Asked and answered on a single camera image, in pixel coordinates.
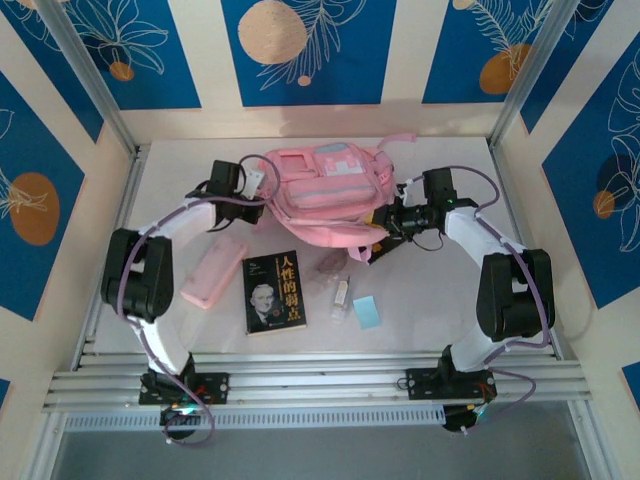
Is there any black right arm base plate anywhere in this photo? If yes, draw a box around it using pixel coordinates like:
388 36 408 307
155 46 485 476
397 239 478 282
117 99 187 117
405 367 499 401

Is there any black paperback book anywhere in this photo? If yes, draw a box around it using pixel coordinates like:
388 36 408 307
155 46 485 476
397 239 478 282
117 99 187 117
242 249 309 337

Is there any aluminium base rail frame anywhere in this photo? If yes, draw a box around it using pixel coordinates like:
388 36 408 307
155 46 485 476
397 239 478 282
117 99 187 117
42 351 594 415

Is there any grey slotted cable duct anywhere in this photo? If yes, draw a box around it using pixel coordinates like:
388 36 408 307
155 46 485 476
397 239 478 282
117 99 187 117
62 405 447 432

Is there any light blue sticky note pad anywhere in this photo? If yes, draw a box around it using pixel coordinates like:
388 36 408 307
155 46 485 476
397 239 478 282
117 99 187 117
352 295 382 330

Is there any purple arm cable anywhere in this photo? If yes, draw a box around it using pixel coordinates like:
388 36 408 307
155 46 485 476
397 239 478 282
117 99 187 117
119 154 281 449
399 164 555 436

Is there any aluminium table side rail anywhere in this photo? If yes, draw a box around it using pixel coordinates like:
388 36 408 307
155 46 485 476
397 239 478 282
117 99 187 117
487 144 566 361
72 144 149 371

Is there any pink backpack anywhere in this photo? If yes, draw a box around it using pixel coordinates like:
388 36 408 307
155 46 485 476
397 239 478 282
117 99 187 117
257 132 417 265

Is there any aluminium frame post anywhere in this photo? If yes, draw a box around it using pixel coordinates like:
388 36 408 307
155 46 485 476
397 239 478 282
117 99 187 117
24 414 69 480
487 0 576 154
567 399 619 480
34 0 141 159

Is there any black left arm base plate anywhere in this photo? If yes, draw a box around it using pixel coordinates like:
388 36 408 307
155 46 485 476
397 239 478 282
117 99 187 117
138 372 231 406

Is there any black arm base electronics box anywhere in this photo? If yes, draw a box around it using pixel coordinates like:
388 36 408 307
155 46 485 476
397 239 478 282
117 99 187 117
158 405 202 441
442 404 494 436

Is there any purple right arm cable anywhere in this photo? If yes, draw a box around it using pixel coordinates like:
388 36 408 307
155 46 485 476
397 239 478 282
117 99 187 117
399 164 555 436

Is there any translucent purplish small pouch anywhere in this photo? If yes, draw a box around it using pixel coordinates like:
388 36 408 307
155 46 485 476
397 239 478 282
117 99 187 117
309 252 349 281

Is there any pink pencil case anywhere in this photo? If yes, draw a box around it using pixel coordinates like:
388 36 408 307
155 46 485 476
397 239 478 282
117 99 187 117
179 234 249 309

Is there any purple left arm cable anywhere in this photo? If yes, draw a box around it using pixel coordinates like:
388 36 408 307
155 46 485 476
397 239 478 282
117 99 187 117
119 154 281 449

